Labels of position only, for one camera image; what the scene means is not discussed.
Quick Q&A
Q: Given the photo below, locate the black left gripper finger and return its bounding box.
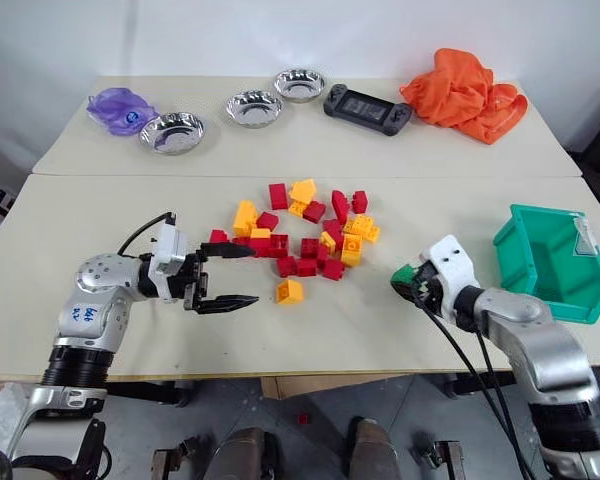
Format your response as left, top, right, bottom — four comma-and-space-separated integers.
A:
198, 294, 261, 316
197, 241, 258, 264

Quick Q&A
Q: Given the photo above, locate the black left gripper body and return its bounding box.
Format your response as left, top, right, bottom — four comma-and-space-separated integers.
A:
160, 251, 212, 315

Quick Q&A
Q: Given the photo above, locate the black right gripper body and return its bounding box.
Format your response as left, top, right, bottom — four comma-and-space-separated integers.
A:
410, 260, 447, 313

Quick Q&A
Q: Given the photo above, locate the green toy block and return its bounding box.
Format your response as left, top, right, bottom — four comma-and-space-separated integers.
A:
389, 263, 422, 289

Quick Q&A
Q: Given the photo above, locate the yellow sloped toy block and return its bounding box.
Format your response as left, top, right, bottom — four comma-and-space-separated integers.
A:
289, 178, 318, 206
275, 278, 307, 305

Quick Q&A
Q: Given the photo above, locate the wide yellow toy block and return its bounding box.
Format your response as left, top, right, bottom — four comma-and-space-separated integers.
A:
341, 214, 382, 244

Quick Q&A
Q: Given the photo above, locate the red curved toy block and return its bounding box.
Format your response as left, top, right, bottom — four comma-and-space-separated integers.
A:
330, 189, 352, 225

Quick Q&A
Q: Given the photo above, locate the teal plastic bin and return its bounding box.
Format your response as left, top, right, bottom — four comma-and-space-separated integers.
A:
492, 203, 600, 327

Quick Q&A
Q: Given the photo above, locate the brown cardboard box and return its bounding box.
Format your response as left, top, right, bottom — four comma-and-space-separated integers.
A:
259, 373, 412, 402

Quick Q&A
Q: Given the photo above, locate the steel bowl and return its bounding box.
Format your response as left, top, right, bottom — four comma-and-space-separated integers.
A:
273, 68, 327, 104
137, 111, 208, 157
224, 89, 285, 130

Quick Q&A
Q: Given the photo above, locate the dark rounded shape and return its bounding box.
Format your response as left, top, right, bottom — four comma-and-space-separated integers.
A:
213, 426, 277, 480
346, 416, 399, 480

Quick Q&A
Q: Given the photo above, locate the black table caster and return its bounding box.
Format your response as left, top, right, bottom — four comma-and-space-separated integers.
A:
413, 438, 462, 480
151, 433, 202, 480

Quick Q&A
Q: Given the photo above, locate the purple plastic bag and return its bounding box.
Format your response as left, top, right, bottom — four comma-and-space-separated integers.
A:
85, 86, 157, 138

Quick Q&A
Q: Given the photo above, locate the dark grey handheld game console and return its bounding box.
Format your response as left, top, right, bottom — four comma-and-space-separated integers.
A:
322, 83, 414, 139

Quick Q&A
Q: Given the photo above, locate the orange crumpled cloth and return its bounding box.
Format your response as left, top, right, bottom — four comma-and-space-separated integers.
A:
399, 47, 530, 147

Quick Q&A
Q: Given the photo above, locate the white crumpled plastic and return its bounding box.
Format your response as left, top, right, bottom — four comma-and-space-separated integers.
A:
0, 381, 37, 454

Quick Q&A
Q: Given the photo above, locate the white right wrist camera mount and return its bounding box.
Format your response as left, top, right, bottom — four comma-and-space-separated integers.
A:
419, 234, 482, 321

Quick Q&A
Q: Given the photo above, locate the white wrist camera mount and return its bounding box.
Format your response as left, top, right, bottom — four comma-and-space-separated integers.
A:
147, 222, 189, 292
419, 234, 482, 321

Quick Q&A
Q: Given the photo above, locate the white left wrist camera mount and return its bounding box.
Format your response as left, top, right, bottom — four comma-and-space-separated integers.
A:
147, 222, 189, 292

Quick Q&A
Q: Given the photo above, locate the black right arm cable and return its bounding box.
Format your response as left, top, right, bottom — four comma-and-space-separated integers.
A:
412, 293, 537, 480

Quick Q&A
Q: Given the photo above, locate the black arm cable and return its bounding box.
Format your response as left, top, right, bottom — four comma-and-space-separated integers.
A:
116, 211, 177, 259
412, 293, 537, 480

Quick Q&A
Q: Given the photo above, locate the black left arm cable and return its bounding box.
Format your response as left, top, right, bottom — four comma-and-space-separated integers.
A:
116, 211, 177, 259

